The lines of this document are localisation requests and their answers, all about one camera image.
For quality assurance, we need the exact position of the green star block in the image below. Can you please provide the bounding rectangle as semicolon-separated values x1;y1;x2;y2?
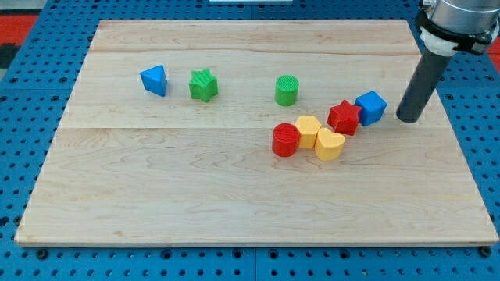
189;69;219;102

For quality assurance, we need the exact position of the yellow hexagon block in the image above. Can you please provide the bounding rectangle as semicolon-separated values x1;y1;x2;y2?
295;116;322;148

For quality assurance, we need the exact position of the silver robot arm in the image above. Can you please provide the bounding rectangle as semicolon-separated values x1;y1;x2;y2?
416;0;499;57

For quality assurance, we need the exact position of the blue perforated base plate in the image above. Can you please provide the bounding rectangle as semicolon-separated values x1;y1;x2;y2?
1;0;499;280

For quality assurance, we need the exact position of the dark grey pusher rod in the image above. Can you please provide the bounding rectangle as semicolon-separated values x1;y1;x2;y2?
396;49;452;123

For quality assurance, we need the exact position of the red cylinder block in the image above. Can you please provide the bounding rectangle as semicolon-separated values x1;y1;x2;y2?
272;123;300;157

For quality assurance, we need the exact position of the green cylinder block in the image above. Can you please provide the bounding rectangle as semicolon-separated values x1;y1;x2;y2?
274;75;299;106

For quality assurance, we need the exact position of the blue cube block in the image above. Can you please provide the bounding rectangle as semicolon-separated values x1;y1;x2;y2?
355;91;388;126

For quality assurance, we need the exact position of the yellow heart block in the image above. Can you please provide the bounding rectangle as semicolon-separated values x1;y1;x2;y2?
314;127;345;161

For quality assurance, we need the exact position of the light wooden board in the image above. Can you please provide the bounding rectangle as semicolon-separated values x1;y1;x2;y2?
15;20;498;247

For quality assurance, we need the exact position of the blue triangle block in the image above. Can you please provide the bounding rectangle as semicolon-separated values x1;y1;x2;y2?
140;65;168;97

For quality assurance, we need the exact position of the red star block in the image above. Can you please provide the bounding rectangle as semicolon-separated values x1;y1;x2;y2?
327;100;362;136

